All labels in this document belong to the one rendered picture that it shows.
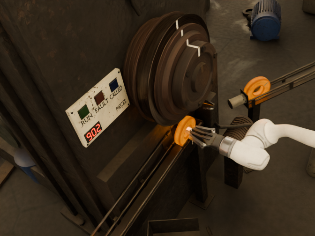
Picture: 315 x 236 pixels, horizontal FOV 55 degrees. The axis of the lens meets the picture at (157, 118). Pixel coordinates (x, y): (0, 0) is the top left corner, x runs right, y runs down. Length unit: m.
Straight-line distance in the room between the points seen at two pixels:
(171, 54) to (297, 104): 1.84
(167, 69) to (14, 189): 1.88
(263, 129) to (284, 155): 0.98
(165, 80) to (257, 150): 0.53
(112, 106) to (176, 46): 0.33
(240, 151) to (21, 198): 1.78
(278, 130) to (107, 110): 0.75
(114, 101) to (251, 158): 0.63
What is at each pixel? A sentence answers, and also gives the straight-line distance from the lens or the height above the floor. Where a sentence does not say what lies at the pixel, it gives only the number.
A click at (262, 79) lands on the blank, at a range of 1.77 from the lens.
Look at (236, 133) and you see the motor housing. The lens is 1.81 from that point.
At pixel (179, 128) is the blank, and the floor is 0.81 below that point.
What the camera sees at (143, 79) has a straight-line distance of 1.11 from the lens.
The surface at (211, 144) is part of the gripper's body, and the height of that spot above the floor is 0.77.
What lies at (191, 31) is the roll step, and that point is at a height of 1.28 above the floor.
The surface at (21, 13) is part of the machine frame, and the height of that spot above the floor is 1.57.
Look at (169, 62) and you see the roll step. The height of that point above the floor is 1.25.
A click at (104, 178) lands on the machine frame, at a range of 1.28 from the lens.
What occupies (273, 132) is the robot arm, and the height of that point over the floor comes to 0.81.
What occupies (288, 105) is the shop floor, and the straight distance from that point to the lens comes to 2.79.
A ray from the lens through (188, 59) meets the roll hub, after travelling 1.12.
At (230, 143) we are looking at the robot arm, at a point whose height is 0.79.
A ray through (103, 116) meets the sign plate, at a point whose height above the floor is 1.11.
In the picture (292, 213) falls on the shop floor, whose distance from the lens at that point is 2.16.
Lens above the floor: 1.87
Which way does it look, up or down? 44 degrees down
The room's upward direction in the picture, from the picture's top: 13 degrees counter-clockwise
